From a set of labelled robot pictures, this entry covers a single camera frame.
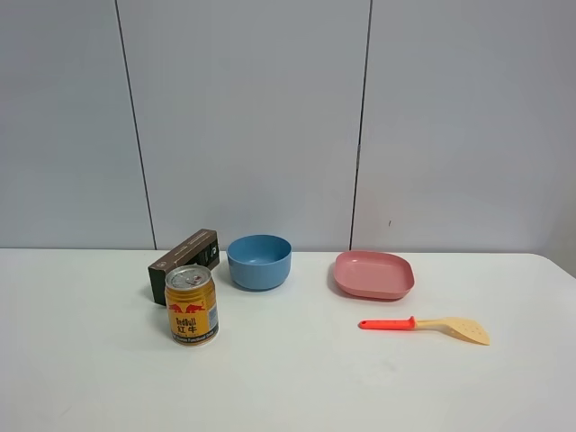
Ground blue plastic bowl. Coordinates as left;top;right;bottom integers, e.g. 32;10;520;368
227;234;293;292

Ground pink plastic plate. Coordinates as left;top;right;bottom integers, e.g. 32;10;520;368
333;250;415;302

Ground brown cardboard box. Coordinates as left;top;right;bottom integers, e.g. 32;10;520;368
148;229;220;306

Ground orange handled yellow spatula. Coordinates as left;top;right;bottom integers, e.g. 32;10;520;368
358;317;491;346

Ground gold Red Bull can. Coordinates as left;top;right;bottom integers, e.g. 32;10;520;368
165;265;219;347

